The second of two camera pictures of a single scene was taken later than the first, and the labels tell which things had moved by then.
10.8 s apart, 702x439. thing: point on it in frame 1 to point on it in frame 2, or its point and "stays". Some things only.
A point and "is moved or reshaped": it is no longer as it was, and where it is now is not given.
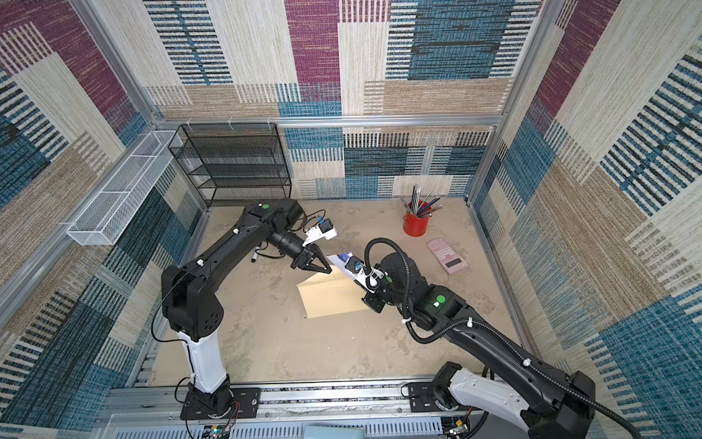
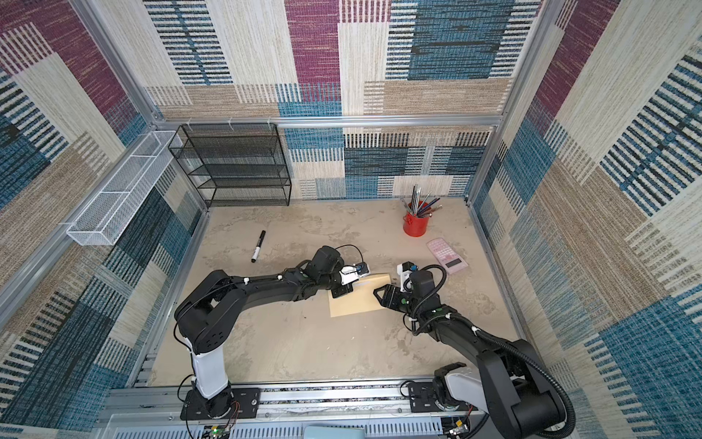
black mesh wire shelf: (230, 163) stays
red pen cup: (415, 226) stays
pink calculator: (450, 260) stays
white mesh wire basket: (107, 216) stays
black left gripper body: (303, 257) to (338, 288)
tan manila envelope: (331, 293) is moved or reshaped
